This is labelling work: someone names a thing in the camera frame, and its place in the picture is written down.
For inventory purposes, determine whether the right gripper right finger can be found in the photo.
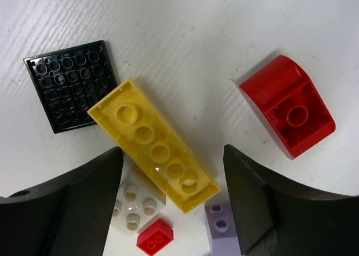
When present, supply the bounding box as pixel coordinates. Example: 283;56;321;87
223;145;358;255

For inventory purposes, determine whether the long yellow lego plate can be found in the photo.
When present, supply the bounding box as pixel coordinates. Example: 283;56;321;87
88;79;221;213

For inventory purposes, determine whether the red curved lego brick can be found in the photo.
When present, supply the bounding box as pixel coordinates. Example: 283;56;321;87
239;55;336;159

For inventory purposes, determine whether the white lego brick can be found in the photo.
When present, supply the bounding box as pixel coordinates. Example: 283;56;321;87
111;166;166;234

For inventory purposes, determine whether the small red lego brick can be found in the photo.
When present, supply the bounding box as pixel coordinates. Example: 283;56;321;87
136;219;174;255

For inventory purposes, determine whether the lilac lego brick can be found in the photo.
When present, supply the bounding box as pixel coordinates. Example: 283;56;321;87
205;204;241;256

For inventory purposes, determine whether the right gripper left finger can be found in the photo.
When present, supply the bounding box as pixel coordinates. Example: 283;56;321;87
1;147;123;255

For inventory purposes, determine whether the black square lego plate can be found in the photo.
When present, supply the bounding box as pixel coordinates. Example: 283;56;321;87
24;40;118;134

